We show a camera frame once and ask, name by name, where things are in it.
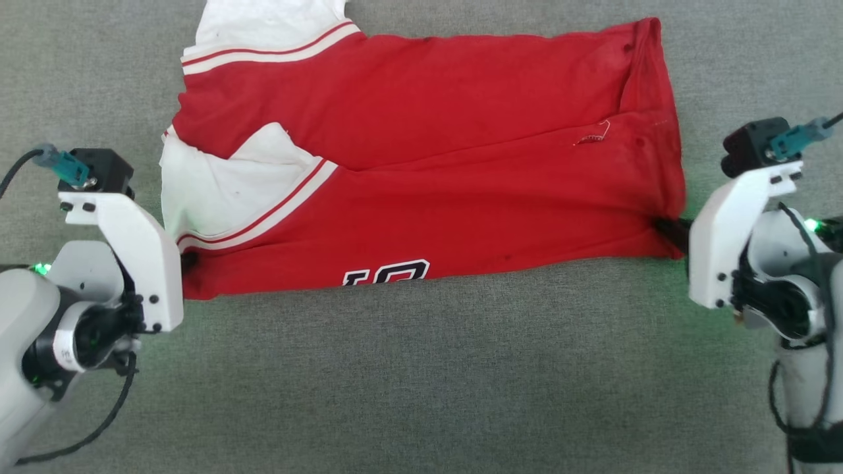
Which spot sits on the red and white jersey garment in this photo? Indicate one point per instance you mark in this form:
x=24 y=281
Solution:
x=448 y=131

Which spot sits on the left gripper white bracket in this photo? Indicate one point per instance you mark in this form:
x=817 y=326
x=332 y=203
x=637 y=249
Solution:
x=155 y=270

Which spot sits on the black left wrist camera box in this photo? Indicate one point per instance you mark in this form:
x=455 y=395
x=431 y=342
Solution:
x=108 y=171

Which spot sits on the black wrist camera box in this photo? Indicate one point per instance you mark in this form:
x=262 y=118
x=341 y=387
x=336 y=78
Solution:
x=747 y=145
x=108 y=171

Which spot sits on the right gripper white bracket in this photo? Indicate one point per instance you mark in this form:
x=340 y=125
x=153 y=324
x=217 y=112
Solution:
x=718 y=250

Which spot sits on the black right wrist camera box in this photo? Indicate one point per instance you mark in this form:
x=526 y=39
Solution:
x=747 y=145

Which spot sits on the grey fabric sofa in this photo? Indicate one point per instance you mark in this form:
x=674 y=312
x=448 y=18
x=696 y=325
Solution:
x=421 y=382

